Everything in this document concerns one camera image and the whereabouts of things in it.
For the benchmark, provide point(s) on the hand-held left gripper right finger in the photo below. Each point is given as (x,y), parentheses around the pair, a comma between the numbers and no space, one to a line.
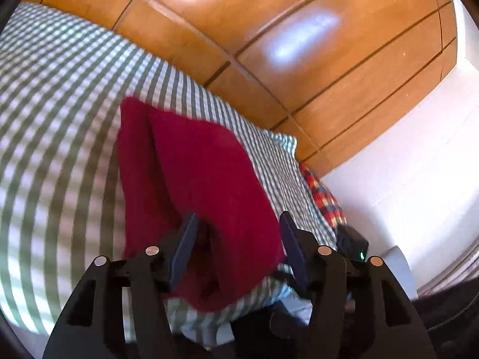
(293,248)

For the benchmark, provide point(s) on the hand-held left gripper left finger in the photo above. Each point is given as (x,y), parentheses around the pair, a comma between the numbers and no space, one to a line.
(184,248)

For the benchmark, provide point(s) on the dark red garment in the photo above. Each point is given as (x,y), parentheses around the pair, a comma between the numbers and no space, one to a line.
(202,179)

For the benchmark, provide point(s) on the red plaid cloth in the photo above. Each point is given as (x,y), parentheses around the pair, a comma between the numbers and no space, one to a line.
(325,198)

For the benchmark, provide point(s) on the dark cloth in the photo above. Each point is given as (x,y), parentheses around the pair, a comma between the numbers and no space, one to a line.
(449,318)

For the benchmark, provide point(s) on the green checked bed sheet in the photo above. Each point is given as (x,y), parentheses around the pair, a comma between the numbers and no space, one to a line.
(63,119)

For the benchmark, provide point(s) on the wooden panelled wardrobe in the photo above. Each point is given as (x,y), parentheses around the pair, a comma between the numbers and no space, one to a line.
(299,63)

